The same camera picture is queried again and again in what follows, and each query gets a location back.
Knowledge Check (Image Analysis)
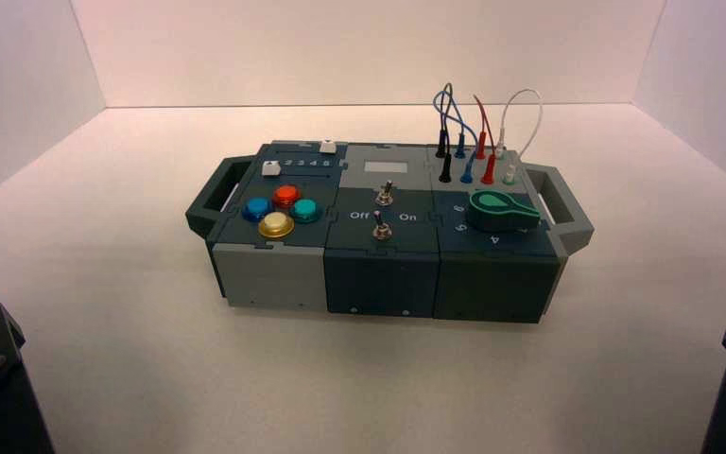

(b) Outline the blue jumper wire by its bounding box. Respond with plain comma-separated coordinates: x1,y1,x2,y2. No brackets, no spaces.
433,89,481,184

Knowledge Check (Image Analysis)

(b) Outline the dark teal grey task box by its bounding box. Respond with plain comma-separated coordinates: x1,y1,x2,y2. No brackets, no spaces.
184,138,595,325

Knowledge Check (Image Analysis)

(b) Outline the teal round push button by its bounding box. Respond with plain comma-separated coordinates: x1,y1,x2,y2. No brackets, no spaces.
288,198,323,225

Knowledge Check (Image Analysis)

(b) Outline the red round push button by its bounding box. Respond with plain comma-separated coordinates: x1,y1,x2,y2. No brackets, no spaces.
271,183,303,210

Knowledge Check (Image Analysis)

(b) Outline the yellow round push button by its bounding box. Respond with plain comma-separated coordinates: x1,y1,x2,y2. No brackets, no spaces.
257,211,296,240

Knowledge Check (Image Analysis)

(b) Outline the blue round push button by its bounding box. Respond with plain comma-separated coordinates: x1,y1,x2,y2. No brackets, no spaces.
240,196,275,223

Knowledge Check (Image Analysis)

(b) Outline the green rotary knob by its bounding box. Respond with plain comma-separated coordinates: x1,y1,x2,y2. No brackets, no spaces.
466,190,542,233

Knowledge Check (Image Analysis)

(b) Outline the black jumper wire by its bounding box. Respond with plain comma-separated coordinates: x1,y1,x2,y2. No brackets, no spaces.
433,82,455,184

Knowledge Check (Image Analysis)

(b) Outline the red jumper wire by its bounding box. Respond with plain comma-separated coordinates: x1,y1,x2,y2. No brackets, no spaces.
472,94,499,186

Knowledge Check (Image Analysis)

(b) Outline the white jumper wire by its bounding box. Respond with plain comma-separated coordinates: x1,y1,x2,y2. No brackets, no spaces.
494,88,545,186

